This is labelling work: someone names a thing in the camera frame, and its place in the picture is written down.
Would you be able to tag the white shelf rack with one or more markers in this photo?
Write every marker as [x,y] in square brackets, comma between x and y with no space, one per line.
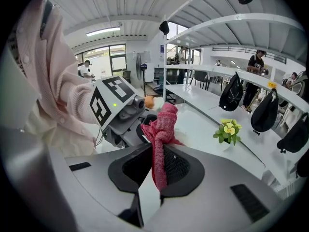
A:
[217,81]

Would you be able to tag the person's cream printed top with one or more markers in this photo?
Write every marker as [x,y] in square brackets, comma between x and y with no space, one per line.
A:
[14,93]

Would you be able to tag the white grey beanbag chair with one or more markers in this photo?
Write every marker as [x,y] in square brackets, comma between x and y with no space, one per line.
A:
[159,104]

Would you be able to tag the person's left forearm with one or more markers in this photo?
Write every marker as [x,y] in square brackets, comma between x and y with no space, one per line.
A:
[77,98]

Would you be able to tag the yellow shelf label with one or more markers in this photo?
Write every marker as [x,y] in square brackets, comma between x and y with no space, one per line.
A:
[272,84]

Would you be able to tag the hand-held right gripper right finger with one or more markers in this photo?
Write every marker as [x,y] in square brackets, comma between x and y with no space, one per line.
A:
[183,168]

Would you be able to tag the black chair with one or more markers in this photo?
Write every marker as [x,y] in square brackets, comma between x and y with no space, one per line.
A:
[201,77]

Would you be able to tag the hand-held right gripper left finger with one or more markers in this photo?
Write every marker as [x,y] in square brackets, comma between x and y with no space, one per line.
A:
[130,168]

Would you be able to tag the pink cloth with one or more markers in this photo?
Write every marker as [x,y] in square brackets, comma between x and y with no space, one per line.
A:
[164,124]

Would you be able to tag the person's pink striped shirt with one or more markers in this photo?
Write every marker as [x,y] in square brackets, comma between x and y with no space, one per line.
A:
[43,57]

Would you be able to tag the ceiling light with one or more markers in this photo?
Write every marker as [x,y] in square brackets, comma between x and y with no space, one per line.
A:
[103,31]

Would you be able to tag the yellow potted flower plant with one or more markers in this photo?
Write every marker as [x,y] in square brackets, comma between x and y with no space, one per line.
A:
[228,129]

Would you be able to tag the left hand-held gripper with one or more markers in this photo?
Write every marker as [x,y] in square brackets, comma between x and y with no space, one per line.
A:
[113,98]

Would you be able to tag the black waist bag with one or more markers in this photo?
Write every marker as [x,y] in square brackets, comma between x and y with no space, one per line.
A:
[293,135]
[303,165]

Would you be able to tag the black standing fan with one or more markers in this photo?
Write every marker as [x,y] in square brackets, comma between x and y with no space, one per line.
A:
[138,64]

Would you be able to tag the black railing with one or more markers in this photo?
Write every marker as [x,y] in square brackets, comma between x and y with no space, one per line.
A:
[241,49]

